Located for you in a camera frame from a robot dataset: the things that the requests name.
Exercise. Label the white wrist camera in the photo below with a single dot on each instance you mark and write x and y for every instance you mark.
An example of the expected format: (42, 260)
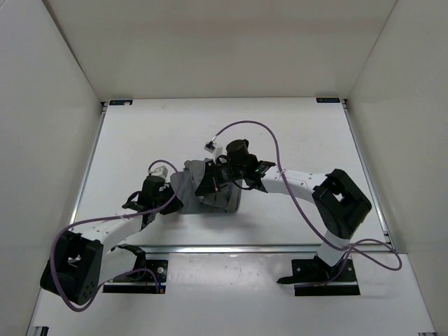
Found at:
(213, 148)
(161, 172)

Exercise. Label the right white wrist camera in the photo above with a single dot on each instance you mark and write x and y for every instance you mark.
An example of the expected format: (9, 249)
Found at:
(213, 148)

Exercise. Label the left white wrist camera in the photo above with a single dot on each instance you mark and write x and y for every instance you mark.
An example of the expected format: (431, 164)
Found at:
(161, 172)

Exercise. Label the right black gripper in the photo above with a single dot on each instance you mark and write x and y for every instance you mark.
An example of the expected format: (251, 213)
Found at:
(211, 180)

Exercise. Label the right blue corner label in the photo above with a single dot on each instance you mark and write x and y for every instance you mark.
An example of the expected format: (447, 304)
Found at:
(328, 100)

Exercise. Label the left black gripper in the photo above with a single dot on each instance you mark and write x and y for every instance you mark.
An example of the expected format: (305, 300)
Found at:
(175, 204)

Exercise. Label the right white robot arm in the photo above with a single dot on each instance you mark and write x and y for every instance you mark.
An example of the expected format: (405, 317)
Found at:
(340, 202)

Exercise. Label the blue corner label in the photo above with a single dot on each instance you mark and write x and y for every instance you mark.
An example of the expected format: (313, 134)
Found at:
(121, 102)
(328, 100)

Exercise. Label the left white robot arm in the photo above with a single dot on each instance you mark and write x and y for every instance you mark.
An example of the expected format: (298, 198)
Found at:
(89, 253)

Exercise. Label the grey pleated skirt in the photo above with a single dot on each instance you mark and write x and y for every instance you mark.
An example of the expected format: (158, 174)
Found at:
(225, 201)

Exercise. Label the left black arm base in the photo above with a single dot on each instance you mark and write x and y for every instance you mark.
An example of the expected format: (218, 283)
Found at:
(142, 282)

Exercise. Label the left blue corner label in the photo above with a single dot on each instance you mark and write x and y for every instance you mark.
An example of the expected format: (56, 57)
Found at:
(121, 102)

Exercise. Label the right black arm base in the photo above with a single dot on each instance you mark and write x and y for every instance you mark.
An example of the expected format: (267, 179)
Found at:
(312, 278)

